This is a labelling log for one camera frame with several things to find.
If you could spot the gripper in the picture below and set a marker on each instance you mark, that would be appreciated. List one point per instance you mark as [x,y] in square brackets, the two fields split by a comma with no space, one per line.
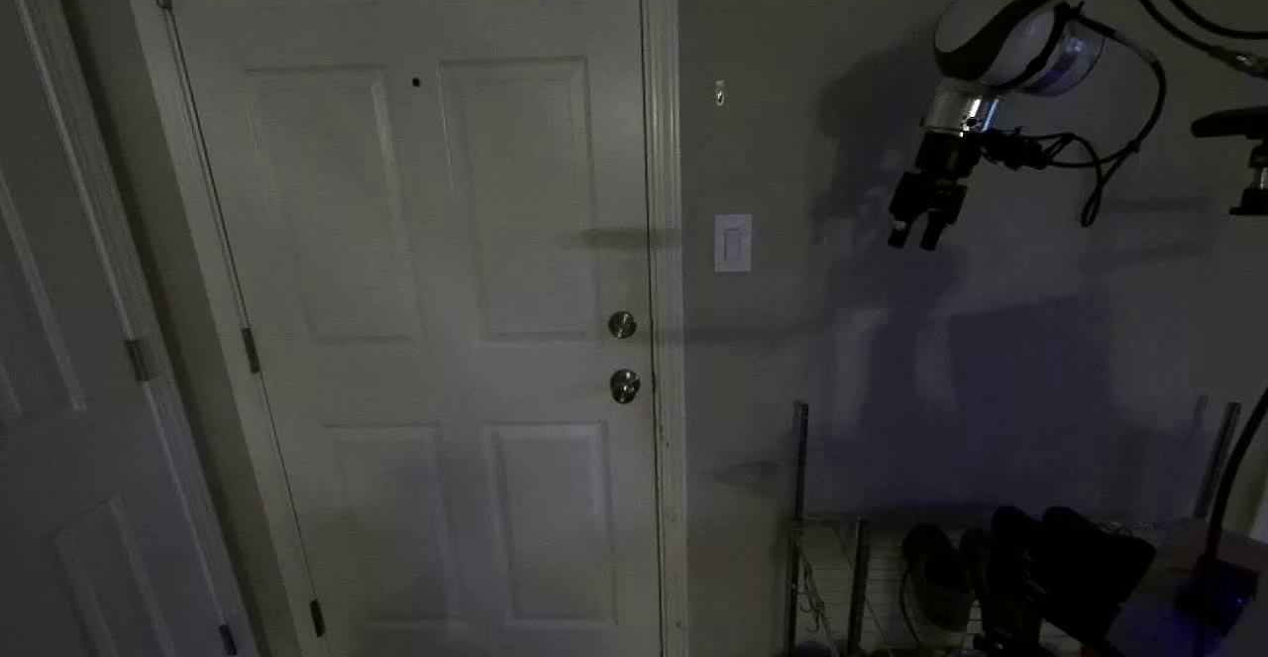
[936,191]

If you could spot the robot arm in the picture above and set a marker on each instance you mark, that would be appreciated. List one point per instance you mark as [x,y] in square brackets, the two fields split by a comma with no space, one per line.
[1001,28]

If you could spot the metal shoe rack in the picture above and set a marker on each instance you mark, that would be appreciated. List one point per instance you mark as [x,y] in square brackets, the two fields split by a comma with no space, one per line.
[798,498]

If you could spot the silver deadbolt lock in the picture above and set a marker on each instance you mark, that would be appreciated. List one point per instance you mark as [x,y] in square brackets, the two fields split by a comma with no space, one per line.
[622,325]

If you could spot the silver door knob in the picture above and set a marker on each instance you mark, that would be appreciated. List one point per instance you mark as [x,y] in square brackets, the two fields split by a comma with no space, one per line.
[625,385]

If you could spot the pair of black shoes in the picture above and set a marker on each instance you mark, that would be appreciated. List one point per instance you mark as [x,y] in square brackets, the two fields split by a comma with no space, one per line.
[1070,568]

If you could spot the white panelled door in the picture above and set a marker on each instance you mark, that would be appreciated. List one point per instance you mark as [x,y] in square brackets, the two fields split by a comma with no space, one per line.
[416,300]

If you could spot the white open door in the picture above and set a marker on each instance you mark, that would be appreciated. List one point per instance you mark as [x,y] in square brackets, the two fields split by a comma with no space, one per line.
[69,389]

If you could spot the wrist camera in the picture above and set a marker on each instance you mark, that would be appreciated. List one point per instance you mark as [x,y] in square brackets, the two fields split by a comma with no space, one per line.
[1010,150]

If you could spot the white light switch plate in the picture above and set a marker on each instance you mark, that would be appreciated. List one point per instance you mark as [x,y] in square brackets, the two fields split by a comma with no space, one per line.
[733,243]

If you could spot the camera on mount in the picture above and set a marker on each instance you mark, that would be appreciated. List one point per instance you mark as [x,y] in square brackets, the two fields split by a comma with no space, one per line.
[1250,147]

